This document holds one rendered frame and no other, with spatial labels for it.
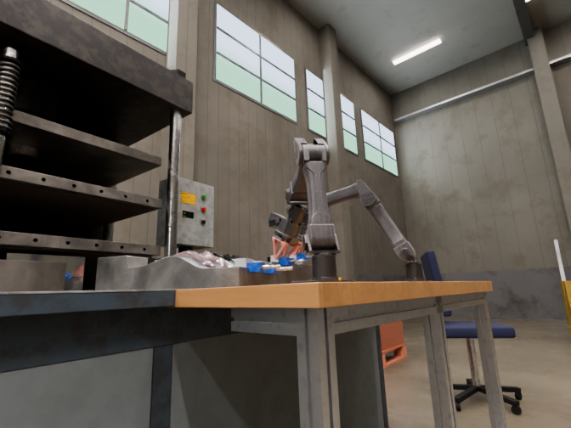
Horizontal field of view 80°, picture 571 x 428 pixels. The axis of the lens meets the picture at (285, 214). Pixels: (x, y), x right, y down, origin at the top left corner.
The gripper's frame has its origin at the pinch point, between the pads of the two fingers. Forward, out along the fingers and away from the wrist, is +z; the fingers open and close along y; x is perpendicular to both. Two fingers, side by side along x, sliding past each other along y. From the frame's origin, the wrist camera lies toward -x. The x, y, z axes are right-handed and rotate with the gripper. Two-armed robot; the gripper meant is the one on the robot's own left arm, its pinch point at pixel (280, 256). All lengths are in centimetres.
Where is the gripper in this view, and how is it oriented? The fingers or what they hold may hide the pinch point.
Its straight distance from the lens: 127.0
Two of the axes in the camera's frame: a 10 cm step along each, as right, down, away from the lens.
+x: 7.1, 3.3, -6.2
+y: -6.0, -1.7, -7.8
